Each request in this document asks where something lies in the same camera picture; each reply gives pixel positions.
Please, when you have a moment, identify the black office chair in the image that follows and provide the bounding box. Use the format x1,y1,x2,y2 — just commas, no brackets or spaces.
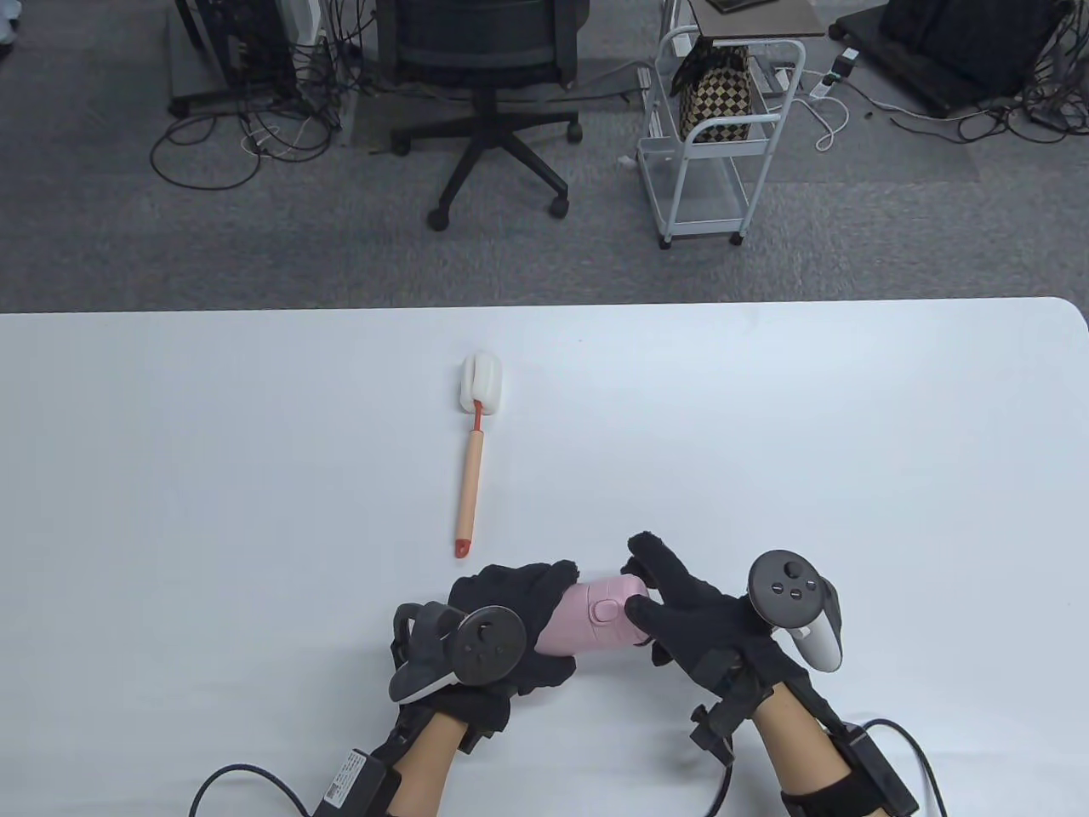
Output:
374,0,592,232

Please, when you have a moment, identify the white rolling cart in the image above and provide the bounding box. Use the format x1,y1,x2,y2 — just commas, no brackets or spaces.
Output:
636,24,807,250

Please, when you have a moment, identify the black wheeled platform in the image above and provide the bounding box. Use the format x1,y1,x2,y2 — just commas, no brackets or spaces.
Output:
830,0,1081,118

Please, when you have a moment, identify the pink thermos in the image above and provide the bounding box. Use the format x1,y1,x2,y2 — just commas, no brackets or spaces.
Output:
534,587,592,658

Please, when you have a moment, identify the black forearm strap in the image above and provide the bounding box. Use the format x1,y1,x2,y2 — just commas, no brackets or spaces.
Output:
781,783,852,817

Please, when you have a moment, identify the person's left forearm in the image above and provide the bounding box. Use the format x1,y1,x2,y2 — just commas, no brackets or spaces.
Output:
387,715,469,817

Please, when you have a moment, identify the white cable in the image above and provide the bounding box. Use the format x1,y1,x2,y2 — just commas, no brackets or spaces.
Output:
812,72,852,152

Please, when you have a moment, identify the brown side table top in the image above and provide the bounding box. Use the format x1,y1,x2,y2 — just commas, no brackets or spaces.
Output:
687,0,828,42

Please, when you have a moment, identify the pink thermos lid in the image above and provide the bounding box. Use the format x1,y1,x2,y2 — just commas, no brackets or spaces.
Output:
579,574,654,654

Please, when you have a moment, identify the checkered bag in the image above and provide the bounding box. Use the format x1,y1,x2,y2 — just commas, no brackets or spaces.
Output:
670,41,756,144

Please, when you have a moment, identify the grey hand controller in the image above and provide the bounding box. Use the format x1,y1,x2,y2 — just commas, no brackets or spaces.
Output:
747,551,845,673
390,603,527,704

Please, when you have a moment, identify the person's left hand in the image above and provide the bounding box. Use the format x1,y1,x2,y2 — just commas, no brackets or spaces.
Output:
400,558,583,755

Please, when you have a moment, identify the white sponge cup brush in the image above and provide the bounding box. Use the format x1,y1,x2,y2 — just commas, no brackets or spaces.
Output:
453,351,509,560

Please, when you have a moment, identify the black computer tower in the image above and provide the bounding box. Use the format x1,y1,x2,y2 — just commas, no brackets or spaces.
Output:
174,0,299,90

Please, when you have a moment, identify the person's right hand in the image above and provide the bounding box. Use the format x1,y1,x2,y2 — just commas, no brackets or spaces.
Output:
619,531,841,730

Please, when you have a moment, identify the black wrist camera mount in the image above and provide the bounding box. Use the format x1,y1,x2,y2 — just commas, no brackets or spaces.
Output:
689,668,777,754
390,706,477,767

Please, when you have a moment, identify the person's right forearm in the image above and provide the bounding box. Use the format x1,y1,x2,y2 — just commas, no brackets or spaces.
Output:
753,685,852,817

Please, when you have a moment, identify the black cable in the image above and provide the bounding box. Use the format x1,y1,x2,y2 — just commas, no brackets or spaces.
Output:
864,719,947,817
189,764,320,817
702,749,739,817

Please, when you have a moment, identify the black box with label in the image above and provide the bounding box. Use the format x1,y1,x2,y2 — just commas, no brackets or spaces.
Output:
316,749,402,817

